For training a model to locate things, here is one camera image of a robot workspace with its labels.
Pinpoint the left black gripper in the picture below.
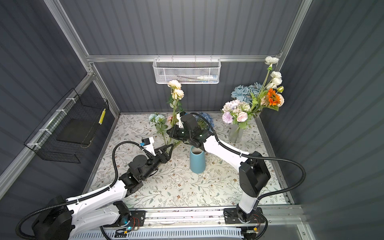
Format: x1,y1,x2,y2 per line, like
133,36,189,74
140,143,172,182

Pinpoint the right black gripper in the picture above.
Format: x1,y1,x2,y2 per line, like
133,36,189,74
167,124,193,142

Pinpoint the pale blue white flower stem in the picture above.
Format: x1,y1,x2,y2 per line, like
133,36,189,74
149,113,168,144

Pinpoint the blue ceramic vase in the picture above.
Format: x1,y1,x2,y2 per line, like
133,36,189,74
190,146,206,174

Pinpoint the cream rose stem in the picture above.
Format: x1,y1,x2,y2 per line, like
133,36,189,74
167,80,185,128

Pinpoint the clear ribbed glass vase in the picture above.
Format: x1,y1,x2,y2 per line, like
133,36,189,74
229,124,244,144

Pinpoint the blue rose bouquet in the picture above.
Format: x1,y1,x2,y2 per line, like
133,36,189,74
231,83,262,104

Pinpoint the peach rose stem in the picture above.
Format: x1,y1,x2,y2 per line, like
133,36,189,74
261,89,285,110

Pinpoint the orange gerbera flower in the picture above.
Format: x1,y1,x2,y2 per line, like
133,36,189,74
266,89,281,111

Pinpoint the white ranunculus stem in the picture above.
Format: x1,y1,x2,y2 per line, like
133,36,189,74
251,56,284,113

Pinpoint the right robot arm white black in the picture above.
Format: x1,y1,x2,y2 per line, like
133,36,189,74
167,113,271,223

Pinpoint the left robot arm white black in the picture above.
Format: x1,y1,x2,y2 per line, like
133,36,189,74
32,144,174,240

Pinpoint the mixed pastel flower bunch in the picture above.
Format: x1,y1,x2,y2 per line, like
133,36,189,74
167,114,180,127

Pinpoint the blue hydrangea flower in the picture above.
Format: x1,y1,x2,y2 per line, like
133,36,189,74
195,112,214,130

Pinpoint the marker pen in basket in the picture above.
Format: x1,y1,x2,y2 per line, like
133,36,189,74
177,75,219,83

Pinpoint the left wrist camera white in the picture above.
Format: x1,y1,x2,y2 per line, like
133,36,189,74
140,137,156,156

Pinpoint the white wire mesh basket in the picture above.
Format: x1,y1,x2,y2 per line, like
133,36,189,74
153,58,222,85

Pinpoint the black wire basket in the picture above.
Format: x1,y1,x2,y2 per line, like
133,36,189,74
24,90,109,164

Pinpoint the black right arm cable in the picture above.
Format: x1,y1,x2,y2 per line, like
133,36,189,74
191,112,307,201

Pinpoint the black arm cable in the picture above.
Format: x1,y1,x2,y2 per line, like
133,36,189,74
15,140,154,240
191,112,307,201

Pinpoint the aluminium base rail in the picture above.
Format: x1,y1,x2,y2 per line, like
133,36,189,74
65,206,313,240

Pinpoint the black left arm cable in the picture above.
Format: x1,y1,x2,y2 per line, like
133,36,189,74
15,140,154,240

